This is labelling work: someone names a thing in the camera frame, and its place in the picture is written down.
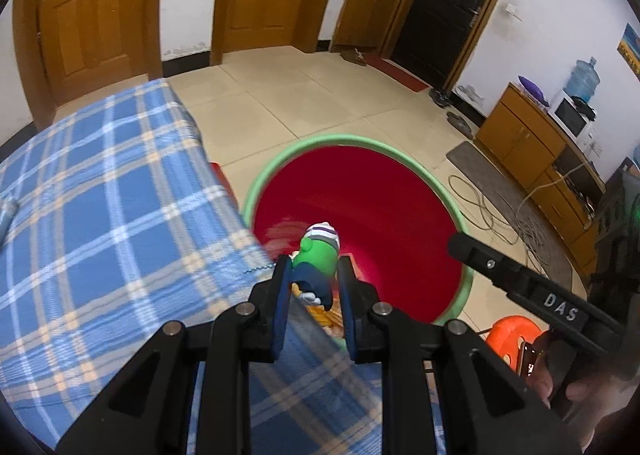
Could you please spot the person's right hand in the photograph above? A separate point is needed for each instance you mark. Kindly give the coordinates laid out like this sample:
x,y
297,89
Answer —
x,y
600,410

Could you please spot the white microwave oven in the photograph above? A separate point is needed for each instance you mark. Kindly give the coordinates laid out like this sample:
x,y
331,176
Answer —
x,y
570,117

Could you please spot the red doormat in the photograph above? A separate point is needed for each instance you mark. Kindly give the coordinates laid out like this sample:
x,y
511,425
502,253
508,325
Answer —
x,y
400,74

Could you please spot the wall poster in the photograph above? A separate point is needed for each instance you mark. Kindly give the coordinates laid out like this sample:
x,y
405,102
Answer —
x,y
631,52

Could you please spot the purple cloth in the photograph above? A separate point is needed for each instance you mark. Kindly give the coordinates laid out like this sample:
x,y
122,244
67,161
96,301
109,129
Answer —
x,y
532,87

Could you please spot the green toy figure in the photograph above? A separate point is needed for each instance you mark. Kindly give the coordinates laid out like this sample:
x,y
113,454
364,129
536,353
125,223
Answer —
x,y
315,255

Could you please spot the blue plaid tablecloth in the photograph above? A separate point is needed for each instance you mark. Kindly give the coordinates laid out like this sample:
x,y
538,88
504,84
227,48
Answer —
x,y
100,235

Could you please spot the orange plastic stool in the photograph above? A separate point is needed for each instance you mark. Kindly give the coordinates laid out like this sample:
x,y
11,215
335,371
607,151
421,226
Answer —
x,y
505,332

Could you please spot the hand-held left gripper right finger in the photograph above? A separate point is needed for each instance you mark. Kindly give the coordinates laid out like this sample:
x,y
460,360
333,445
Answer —
x,y
348,305

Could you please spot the red bin with green rim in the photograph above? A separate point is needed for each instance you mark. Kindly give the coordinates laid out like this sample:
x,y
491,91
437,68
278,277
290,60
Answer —
x,y
360,195

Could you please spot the low wooden hatch door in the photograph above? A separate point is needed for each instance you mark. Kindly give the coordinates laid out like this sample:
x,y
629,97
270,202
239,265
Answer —
x,y
367,12

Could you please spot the grey floor mat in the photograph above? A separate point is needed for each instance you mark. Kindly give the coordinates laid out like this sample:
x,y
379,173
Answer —
x,y
500,195

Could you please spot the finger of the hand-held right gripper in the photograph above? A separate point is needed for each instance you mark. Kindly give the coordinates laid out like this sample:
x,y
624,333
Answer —
x,y
520,280

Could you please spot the black metal door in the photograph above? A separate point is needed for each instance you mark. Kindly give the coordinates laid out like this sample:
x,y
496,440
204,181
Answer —
x,y
445,5

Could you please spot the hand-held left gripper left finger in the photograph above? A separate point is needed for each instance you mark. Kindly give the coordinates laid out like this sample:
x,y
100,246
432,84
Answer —
x,y
282,300

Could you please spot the dark shoes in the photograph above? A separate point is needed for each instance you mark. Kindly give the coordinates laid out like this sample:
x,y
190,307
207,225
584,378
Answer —
x,y
440,97

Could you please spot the grey shoes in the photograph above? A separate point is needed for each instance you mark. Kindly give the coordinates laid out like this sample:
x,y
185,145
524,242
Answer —
x,y
460,122

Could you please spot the wooden sideboard cabinet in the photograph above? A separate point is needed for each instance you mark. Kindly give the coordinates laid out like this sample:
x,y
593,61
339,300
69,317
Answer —
x,y
520,135

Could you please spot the blue water jug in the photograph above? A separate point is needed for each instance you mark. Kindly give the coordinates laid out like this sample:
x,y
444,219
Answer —
x,y
582,80

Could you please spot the brown slippers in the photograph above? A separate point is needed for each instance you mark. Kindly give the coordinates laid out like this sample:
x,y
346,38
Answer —
x,y
352,57

